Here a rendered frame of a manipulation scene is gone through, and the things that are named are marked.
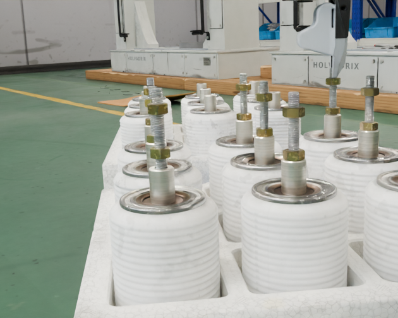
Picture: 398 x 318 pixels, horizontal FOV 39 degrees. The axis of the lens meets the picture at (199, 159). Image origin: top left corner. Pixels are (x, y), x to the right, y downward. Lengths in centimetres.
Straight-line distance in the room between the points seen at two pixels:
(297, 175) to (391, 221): 9
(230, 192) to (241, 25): 327
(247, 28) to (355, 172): 330
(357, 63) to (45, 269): 214
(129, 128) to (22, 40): 595
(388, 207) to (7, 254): 78
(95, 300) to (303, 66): 271
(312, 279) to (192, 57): 351
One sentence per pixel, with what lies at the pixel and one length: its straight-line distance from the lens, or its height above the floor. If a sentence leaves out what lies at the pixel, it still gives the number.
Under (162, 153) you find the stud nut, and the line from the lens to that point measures 47.
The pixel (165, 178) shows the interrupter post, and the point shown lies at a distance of 48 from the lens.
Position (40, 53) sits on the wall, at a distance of 697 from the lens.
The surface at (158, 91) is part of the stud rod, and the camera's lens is 47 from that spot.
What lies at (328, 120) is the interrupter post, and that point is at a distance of 75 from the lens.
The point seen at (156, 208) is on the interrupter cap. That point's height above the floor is 25.
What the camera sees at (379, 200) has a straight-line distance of 52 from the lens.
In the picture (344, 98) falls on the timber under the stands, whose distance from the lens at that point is 284.
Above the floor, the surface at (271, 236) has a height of 22.
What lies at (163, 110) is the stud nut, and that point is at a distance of 47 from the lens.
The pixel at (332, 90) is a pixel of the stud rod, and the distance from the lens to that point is 75.
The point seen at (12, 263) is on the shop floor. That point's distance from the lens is 108.
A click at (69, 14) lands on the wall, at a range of 712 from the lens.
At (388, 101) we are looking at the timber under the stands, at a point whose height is 6.
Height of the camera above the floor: 39
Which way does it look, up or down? 13 degrees down
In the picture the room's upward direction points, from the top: 2 degrees counter-clockwise
